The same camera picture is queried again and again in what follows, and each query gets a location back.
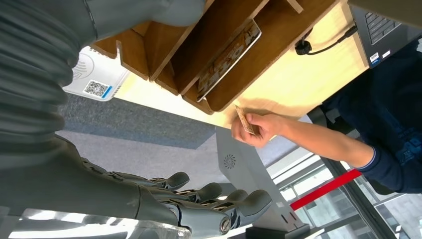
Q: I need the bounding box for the orange patterned key card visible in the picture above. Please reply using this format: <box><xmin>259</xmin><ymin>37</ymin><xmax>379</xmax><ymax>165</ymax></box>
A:
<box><xmin>197</xmin><ymin>19</ymin><xmax>262</xmax><ymax>102</ymax></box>

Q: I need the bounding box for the white card reader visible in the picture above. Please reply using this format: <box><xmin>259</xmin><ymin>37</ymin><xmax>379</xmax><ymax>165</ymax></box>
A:
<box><xmin>62</xmin><ymin>46</ymin><xmax>130</xmax><ymax>102</ymax></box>

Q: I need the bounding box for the person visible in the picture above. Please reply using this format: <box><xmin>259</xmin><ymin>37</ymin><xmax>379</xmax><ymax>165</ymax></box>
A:
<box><xmin>230</xmin><ymin>39</ymin><xmax>422</xmax><ymax>195</ymax></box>

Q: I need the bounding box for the dark grey carpet rug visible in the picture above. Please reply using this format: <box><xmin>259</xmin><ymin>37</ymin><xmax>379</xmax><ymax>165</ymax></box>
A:
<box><xmin>57</xmin><ymin>94</ymin><xmax>216</xmax><ymax>149</ymax></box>

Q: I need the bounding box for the wooden compartment organizer box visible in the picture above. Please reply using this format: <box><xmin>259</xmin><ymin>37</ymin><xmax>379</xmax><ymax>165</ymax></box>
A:
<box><xmin>91</xmin><ymin>0</ymin><xmax>340</xmax><ymax>116</ymax></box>

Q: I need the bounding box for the grey laptop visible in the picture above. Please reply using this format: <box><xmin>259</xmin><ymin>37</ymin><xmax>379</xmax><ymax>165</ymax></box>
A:
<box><xmin>349</xmin><ymin>0</ymin><xmax>422</xmax><ymax>69</ymax></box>

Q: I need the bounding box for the black laptop charger cable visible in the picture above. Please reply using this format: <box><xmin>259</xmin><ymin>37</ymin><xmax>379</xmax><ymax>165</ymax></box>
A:
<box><xmin>294</xmin><ymin>25</ymin><xmax>358</xmax><ymax>56</ymax></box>

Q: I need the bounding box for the black metal frame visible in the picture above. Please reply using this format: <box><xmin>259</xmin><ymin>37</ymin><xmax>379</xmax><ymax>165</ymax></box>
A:
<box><xmin>321</xmin><ymin>158</ymin><xmax>396</xmax><ymax>239</ymax></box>

